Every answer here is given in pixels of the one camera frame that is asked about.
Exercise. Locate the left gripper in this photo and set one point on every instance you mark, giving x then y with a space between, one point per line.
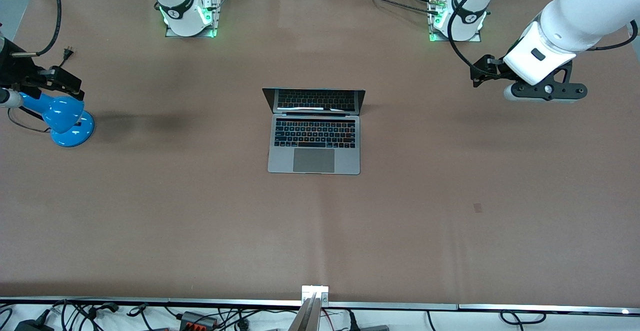
492 69

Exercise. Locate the blue desk lamp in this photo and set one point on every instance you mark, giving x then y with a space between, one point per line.
65 121

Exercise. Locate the black plug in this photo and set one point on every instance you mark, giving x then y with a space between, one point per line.
353 321

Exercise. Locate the aluminium camera pole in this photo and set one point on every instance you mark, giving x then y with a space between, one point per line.
306 318

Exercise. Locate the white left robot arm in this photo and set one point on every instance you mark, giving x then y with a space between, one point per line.
585 6

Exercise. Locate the metal table edge rail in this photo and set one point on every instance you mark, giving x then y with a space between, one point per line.
150 302

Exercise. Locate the grey laptop with black keyboard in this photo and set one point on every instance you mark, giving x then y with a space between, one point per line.
314 161

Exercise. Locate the black power adapter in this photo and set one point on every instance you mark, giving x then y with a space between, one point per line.
32 325

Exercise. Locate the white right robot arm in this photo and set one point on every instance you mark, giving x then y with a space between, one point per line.
180 1

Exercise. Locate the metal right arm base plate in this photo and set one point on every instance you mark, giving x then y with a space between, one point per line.
216 16

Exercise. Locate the black box with orange buttons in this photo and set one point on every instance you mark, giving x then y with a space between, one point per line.
197 319

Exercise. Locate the silver camera pole bracket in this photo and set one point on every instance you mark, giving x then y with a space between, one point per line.
322 291

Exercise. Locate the small brown tape patch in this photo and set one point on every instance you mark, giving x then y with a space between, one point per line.
477 208

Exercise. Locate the brown table cover sheet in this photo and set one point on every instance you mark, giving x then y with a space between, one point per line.
200 221

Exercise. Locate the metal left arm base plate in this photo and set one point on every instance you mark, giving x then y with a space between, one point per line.
475 37

